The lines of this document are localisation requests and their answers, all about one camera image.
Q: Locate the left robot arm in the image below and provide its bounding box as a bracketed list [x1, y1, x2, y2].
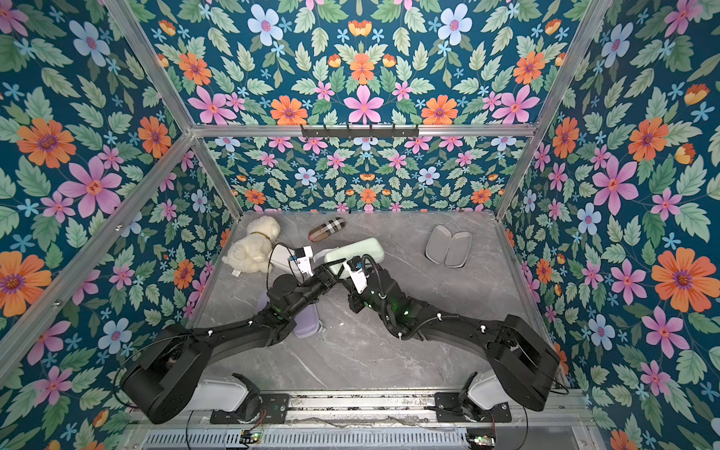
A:
[120, 264, 341, 425]

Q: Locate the beige case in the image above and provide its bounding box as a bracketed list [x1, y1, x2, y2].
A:
[425, 225, 473, 269]

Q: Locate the black hook rail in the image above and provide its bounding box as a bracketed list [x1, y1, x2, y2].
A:
[300, 125, 420, 139]

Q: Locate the plaid folded umbrella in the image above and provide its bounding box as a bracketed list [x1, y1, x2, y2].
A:
[309, 217, 346, 243]

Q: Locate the white closed umbrella case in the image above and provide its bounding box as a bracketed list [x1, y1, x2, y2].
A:
[270, 254, 300, 277]

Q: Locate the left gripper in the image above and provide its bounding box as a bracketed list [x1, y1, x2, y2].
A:
[284, 259, 343, 320]

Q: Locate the mint green zippered case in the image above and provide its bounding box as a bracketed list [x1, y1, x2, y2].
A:
[324, 237, 386, 279]

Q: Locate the aluminium front rail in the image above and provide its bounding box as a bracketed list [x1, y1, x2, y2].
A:
[158, 388, 596, 429]

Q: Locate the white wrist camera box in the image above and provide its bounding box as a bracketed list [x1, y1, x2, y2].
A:
[343, 256, 368, 294]

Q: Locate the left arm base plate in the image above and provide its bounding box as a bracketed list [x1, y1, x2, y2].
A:
[210, 393, 290, 425]

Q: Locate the white plush dog toy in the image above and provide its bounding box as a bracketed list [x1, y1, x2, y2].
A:
[222, 216, 281, 277]

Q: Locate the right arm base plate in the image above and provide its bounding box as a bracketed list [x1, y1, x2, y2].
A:
[426, 392, 512, 425]

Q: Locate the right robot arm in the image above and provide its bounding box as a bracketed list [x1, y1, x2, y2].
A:
[340, 262, 560, 412]

